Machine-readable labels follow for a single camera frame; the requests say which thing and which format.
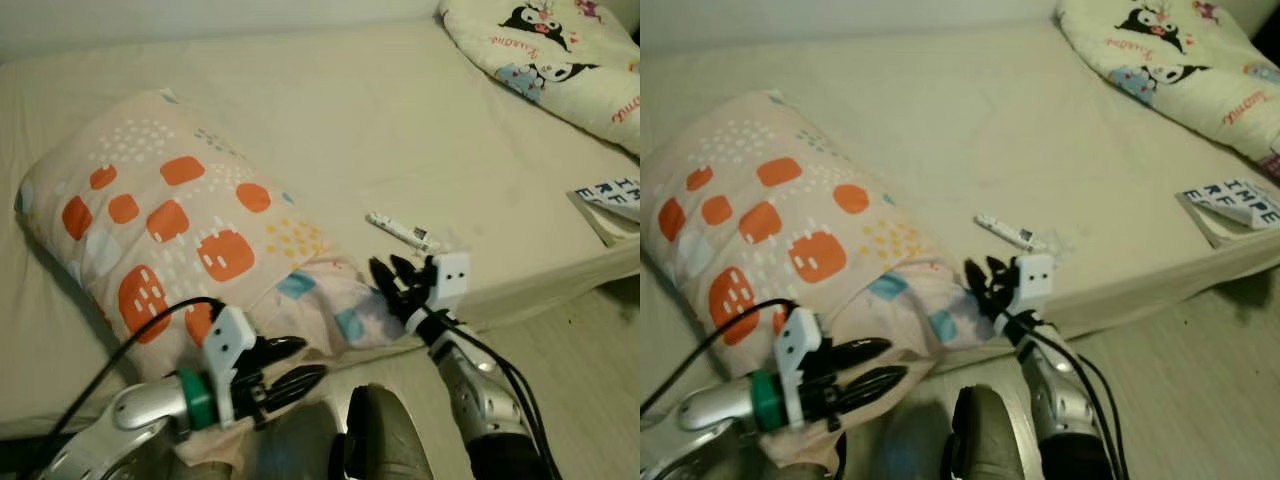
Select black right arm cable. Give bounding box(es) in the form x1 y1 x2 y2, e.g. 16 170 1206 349
1000 310 1131 480
415 305 563 480

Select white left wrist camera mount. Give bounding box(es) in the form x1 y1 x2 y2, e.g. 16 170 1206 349
775 306 823 429
202 305 258 429

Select white book blue letters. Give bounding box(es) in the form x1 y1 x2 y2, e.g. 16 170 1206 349
1180 180 1280 249
567 177 641 249

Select white pen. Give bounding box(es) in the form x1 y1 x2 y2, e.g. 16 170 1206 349
975 212 1048 253
364 210 442 254

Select bed with beige sheet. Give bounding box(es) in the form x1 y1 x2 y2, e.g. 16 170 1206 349
640 18 1280 441
0 15 641 441

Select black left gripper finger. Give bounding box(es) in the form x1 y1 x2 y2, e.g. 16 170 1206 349
262 364 329 403
825 337 893 369
250 336 308 367
835 365 909 406

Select pink pillow orange spots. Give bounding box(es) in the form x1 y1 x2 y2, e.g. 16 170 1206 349
14 88 421 471
640 90 1011 471

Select cream cartoon print blanket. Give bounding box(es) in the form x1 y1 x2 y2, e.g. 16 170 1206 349
440 0 641 159
1057 0 1280 186

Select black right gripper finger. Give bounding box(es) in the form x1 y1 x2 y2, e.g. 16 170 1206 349
964 258 1001 311
988 256 1021 296
369 256 409 311
393 254 433 301

